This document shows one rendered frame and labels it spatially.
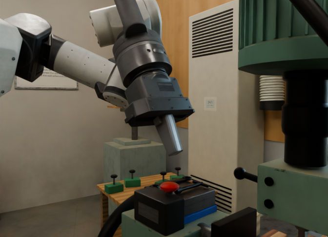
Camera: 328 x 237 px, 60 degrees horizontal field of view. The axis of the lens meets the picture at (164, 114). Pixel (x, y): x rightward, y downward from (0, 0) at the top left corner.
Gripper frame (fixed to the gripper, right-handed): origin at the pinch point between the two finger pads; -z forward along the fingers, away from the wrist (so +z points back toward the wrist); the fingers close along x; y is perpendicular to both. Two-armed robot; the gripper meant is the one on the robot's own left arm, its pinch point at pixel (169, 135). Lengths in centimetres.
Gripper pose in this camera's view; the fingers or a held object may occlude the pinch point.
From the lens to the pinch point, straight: 44.8
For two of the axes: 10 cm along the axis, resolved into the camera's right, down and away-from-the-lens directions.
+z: -3.3, -8.9, 3.3
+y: 5.7, -4.6, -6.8
